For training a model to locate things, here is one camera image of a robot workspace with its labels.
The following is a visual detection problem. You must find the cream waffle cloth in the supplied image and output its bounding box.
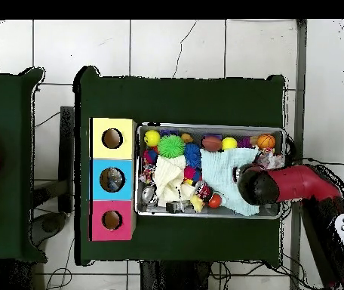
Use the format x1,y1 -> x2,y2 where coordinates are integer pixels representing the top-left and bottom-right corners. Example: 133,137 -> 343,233
153,155 -> 195,208

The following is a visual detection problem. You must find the silver wire mesh bin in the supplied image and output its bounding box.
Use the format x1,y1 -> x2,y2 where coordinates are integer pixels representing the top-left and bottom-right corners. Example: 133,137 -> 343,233
134,122 -> 285,220

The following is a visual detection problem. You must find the black and red can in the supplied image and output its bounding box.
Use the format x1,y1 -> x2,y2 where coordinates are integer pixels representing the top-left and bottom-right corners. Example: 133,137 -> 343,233
194,180 -> 214,202

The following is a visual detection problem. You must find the blue spiky rubber ball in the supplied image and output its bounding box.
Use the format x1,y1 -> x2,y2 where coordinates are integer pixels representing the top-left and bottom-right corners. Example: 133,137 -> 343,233
183,142 -> 202,168

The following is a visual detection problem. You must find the wooden box with three holes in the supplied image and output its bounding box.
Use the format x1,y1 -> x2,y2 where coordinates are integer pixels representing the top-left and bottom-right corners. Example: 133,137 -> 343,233
88,116 -> 137,242

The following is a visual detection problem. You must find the yellow smiley foam ball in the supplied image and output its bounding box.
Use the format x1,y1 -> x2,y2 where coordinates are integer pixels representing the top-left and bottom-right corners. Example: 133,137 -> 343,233
143,130 -> 161,148

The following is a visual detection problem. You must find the orange toy basketball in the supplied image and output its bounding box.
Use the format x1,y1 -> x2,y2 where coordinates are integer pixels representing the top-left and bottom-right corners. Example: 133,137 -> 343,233
256,133 -> 277,150

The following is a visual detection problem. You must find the yellow tennis ball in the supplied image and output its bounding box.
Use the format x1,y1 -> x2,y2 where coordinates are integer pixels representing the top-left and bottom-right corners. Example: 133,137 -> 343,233
221,137 -> 238,151

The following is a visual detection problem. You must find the brown toy football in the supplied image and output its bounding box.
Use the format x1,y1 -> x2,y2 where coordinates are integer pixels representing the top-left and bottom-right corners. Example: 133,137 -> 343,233
202,135 -> 223,153

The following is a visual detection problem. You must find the dark green table cloth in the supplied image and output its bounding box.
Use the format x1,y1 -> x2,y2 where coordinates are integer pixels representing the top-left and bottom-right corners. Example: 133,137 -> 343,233
73,65 -> 286,267
0,66 -> 48,262

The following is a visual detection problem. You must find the black upright panel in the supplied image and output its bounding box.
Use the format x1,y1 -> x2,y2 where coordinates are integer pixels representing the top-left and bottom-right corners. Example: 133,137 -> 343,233
57,105 -> 75,214

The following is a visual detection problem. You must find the green spiky rubber ball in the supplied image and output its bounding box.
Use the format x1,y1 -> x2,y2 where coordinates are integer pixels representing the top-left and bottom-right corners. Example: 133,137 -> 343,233
157,134 -> 186,159

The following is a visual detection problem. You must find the mint green waffle cloth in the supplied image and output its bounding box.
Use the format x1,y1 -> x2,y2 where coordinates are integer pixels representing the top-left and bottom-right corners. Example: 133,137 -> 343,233
199,147 -> 262,217

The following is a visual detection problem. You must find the silver metal can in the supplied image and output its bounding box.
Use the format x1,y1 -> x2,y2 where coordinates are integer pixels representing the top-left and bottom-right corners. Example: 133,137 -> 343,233
141,184 -> 158,205

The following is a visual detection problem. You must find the grey metal rail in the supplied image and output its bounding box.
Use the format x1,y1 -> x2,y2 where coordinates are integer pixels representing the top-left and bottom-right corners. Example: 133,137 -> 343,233
289,19 -> 308,290

